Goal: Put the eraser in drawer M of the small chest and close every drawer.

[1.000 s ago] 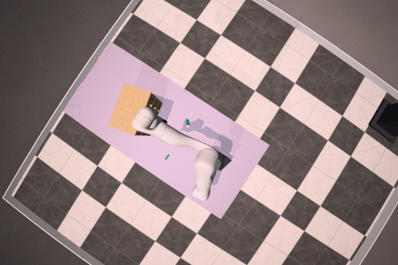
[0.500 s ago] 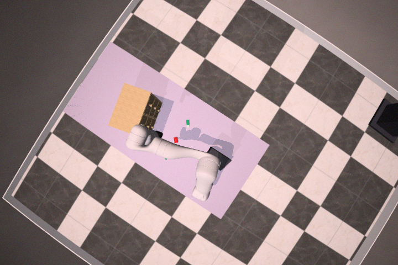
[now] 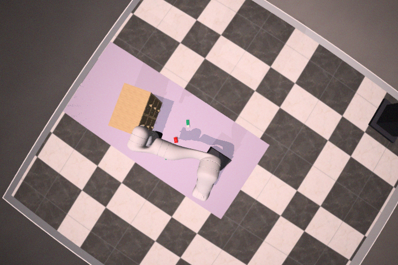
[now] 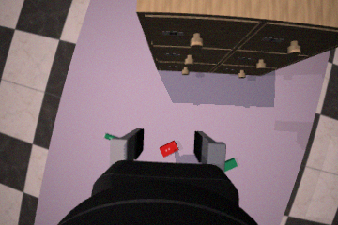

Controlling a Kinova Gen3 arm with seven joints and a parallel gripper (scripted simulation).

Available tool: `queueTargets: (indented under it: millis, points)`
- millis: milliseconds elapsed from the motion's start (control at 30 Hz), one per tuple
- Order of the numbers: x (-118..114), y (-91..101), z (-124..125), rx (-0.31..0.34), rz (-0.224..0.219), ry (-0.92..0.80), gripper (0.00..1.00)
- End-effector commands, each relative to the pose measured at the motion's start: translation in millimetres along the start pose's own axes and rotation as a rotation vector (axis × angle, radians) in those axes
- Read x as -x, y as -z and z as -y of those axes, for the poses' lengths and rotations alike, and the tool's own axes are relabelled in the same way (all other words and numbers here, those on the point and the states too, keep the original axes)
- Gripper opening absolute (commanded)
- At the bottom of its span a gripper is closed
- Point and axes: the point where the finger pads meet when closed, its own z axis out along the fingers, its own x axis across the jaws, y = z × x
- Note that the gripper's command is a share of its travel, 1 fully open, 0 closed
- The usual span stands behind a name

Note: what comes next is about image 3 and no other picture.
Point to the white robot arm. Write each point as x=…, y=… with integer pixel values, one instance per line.
x=208, y=169

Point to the small wooden chest of drawers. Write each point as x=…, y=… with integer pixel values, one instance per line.
x=129, y=108

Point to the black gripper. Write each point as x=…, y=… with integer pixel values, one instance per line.
x=157, y=134

